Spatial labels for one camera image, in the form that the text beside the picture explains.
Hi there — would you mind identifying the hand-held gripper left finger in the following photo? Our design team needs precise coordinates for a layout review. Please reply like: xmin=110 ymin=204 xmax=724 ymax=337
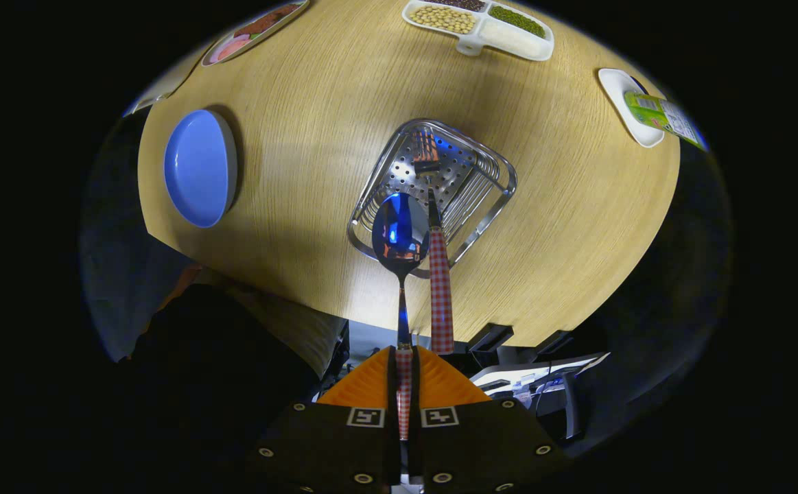
xmin=248 ymin=346 xmax=399 ymax=494

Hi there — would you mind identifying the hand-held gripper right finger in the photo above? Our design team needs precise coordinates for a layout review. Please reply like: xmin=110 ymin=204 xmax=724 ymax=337
xmin=411 ymin=345 xmax=567 ymax=494

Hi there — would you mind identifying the fork with red checked handle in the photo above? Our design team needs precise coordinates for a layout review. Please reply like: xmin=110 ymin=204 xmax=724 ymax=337
xmin=411 ymin=129 xmax=456 ymax=355

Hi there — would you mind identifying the spoon with red checked handle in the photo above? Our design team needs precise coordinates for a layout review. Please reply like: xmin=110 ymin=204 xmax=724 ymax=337
xmin=371 ymin=192 xmax=431 ymax=441

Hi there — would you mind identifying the white desk with clutter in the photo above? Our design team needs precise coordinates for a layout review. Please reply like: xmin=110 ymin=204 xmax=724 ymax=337
xmin=471 ymin=352 xmax=609 ymax=440

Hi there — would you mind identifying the blue round plate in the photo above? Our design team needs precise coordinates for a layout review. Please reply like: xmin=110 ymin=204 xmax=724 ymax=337
xmin=163 ymin=108 xmax=239 ymax=228

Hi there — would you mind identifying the green drink carton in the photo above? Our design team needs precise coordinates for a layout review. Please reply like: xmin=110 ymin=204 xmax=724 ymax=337
xmin=624 ymin=91 xmax=708 ymax=152

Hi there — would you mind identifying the small white plate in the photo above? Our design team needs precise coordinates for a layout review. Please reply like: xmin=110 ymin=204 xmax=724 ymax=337
xmin=598 ymin=68 xmax=666 ymax=148

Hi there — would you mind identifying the white toaster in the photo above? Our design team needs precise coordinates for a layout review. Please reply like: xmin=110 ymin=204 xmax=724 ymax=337
xmin=124 ymin=43 xmax=215 ymax=117

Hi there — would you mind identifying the white divided tray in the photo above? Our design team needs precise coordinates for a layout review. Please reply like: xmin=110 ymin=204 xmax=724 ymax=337
xmin=402 ymin=0 xmax=555 ymax=62

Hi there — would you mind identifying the oval plate with food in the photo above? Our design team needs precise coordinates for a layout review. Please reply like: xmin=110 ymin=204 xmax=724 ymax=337
xmin=201 ymin=0 xmax=310 ymax=67

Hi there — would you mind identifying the green beans pile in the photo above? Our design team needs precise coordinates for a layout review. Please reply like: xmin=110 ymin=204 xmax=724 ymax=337
xmin=488 ymin=5 xmax=547 ymax=38

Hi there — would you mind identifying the yellow soybeans pile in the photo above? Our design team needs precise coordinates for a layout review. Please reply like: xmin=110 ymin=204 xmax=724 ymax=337
xmin=410 ymin=5 xmax=476 ymax=35

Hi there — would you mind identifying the black table bracket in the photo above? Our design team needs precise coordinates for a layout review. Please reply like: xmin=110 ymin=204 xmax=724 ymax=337
xmin=536 ymin=331 xmax=574 ymax=354
xmin=471 ymin=324 xmax=515 ymax=352

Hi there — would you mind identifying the metal wire basket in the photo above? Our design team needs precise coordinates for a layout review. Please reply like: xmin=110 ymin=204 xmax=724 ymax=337
xmin=347 ymin=119 xmax=517 ymax=279

